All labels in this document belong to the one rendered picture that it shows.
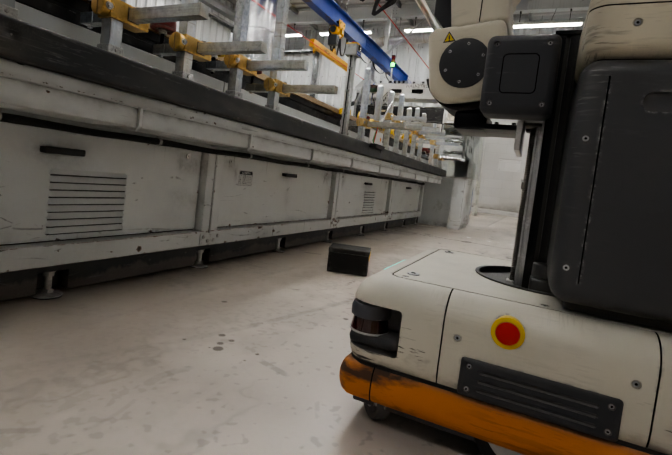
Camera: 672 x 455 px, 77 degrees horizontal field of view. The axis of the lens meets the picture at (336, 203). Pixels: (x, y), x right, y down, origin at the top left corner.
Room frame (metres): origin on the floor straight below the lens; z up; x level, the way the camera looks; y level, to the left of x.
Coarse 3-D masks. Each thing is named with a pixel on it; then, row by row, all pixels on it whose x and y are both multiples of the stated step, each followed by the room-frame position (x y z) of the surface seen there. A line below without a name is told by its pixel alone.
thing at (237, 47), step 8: (160, 48) 1.42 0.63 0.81; (168, 48) 1.41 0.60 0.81; (200, 48) 1.35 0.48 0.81; (208, 48) 1.34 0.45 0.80; (216, 48) 1.32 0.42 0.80; (224, 48) 1.31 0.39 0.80; (232, 48) 1.30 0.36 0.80; (240, 48) 1.28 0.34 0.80; (248, 48) 1.27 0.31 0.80; (256, 48) 1.26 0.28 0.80; (264, 48) 1.27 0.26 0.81; (160, 56) 1.43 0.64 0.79
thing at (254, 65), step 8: (208, 64) 1.65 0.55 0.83; (216, 64) 1.64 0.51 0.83; (224, 64) 1.62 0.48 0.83; (248, 64) 1.58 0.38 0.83; (256, 64) 1.56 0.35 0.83; (264, 64) 1.55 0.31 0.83; (272, 64) 1.53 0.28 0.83; (280, 64) 1.52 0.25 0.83; (288, 64) 1.51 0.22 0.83; (296, 64) 1.49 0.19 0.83; (304, 64) 1.48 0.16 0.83
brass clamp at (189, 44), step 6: (174, 36) 1.30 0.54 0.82; (180, 36) 1.29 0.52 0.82; (186, 36) 1.31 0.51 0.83; (174, 42) 1.30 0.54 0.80; (180, 42) 1.29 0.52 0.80; (186, 42) 1.30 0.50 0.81; (192, 42) 1.33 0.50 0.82; (198, 42) 1.36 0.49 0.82; (174, 48) 1.30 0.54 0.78; (180, 48) 1.31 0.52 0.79; (186, 48) 1.31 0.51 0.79; (192, 48) 1.34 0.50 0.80; (192, 54) 1.35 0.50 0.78; (198, 54) 1.36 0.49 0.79; (198, 60) 1.42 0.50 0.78; (204, 60) 1.41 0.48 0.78; (210, 60) 1.41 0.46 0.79
